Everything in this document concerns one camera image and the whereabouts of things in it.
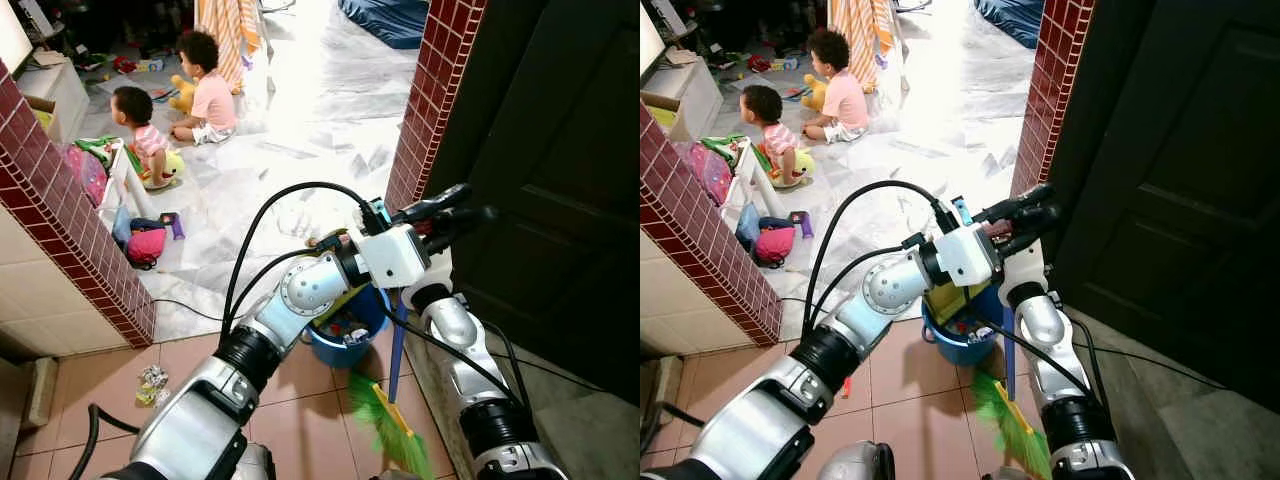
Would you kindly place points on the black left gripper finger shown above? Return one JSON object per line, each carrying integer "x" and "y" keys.
{"x": 1040, "y": 222}
{"x": 1020, "y": 204}
{"x": 440, "y": 203}
{"x": 468, "y": 215}

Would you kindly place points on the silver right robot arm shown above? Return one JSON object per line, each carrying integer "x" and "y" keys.
{"x": 1045, "y": 330}
{"x": 455, "y": 330}

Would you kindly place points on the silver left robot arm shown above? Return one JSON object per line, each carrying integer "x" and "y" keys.
{"x": 770, "y": 425}
{"x": 200, "y": 420}

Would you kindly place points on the dark wooden door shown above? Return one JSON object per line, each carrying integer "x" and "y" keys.
{"x": 560, "y": 180}
{"x": 1180, "y": 170}

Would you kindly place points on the blue plastic bucket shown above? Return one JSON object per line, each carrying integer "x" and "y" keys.
{"x": 960, "y": 345}
{"x": 350, "y": 345}

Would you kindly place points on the dark blue bedding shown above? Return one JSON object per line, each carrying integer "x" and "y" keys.
{"x": 385, "y": 20}
{"x": 1012, "y": 18}

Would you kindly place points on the child in pink shirt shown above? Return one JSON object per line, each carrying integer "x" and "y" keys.
{"x": 213, "y": 100}
{"x": 845, "y": 100}

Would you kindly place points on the yellow green ride toy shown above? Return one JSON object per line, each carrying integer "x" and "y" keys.
{"x": 165, "y": 172}
{"x": 792, "y": 170}

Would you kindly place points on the pink bag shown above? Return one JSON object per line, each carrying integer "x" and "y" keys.
{"x": 146, "y": 246}
{"x": 775, "y": 245}

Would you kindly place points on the orange white striped cloth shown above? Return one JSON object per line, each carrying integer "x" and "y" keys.
{"x": 860, "y": 35}
{"x": 228, "y": 35}

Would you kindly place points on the yellow plush toy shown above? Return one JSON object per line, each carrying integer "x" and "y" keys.
{"x": 815, "y": 93}
{"x": 183, "y": 95}

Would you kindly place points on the pink mesh toy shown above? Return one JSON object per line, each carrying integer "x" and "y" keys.
{"x": 85, "y": 175}
{"x": 712, "y": 172}

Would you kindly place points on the toddler in striped pink top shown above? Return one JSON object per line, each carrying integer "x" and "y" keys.
{"x": 778, "y": 138}
{"x": 150, "y": 140}

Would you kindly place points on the white low cabinet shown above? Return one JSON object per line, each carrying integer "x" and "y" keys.
{"x": 60, "y": 95}
{"x": 690, "y": 92}

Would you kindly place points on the blue denim cloth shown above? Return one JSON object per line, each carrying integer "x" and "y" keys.
{"x": 747, "y": 226}
{"x": 122, "y": 228}

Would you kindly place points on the grey robot leg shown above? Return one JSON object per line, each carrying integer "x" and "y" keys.
{"x": 858, "y": 462}
{"x": 255, "y": 465}

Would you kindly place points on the white plastic rack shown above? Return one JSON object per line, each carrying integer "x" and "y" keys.
{"x": 125, "y": 190}
{"x": 748, "y": 188}

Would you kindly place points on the crumpled wrapper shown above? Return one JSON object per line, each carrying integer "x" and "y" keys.
{"x": 152, "y": 386}

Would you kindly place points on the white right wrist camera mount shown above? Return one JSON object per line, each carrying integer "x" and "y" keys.
{"x": 1022, "y": 265}
{"x": 440, "y": 270}

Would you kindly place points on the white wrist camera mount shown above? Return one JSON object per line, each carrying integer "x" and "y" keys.
{"x": 440, "y": 270}
{"x": 395, "y": 258}
{"x": 1022, "y": 265}
{"x": 965, "y": 256}

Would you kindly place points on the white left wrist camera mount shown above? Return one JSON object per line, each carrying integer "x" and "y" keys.
{"x": 965, "y": 256}
{"x": 395, "y": 258}

